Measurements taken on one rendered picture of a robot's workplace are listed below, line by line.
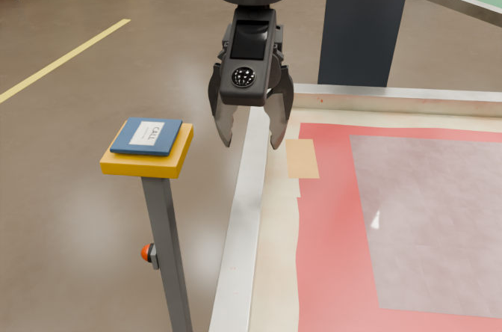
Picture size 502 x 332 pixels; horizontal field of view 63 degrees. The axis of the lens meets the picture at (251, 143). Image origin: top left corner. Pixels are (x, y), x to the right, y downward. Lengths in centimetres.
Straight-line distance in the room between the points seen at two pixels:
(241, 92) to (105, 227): 161
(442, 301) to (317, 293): 14
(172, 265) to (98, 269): 91
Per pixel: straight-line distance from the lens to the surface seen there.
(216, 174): 213
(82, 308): 173
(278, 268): 52
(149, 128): 74
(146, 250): 94
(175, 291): 101
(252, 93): 40
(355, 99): 81
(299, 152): 69
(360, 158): 69
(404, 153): 73
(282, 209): 58
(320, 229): 56
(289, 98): 50
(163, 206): 80
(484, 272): 58
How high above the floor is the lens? 137
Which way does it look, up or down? 36 degrees down
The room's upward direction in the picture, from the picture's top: straight up
